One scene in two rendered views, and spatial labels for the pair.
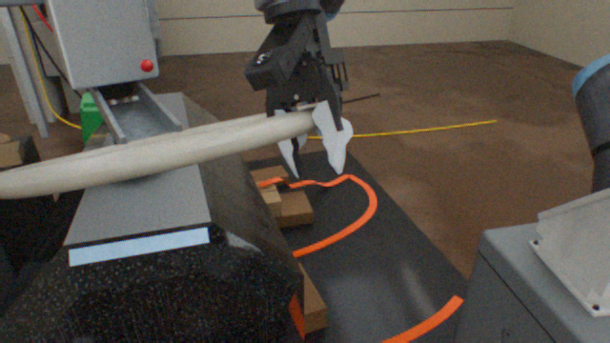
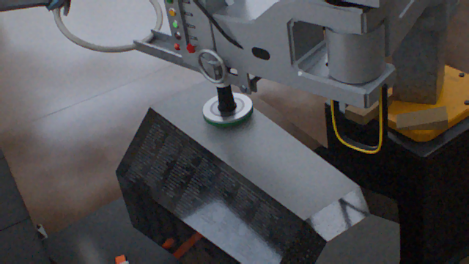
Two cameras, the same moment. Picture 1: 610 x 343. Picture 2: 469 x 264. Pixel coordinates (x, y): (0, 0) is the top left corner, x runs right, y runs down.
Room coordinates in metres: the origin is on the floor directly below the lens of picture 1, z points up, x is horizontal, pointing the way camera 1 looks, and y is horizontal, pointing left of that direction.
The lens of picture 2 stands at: (3.56, 0.03, 2.53)
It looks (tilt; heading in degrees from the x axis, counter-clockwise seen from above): 35 degrees down; 168
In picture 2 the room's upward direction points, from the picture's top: 10 degrees counter-clockwise
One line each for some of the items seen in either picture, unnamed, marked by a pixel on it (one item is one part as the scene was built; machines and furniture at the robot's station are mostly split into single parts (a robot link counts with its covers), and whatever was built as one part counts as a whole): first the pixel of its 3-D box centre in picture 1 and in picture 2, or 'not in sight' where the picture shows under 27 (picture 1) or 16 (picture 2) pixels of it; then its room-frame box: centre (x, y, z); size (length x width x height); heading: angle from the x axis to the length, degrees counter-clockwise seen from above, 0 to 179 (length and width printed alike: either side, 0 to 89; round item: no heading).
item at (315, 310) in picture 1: (300, 296); not in sight; (1.36, 0.03, 0.07); 0.30 x 0.12 x 0.12; 23
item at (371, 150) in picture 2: not in sight; (358, 116); (1.71, 0.89, 1.08); 0.23 x 0.03 x 0.32; 32
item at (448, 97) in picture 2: not in sight; (418, 94); (1.28, 1.38, 0.76); 0.49 x 0.49 x 0.05; 18
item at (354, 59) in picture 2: not in sight; (355, 45); (1.70, 0.89, 1.37); 0.19 x 0.19 x 0.20
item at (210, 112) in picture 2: not in sight; (227, 108); (1.14, 0.54, 0.90); 0.21 x 0.21 x 0.01
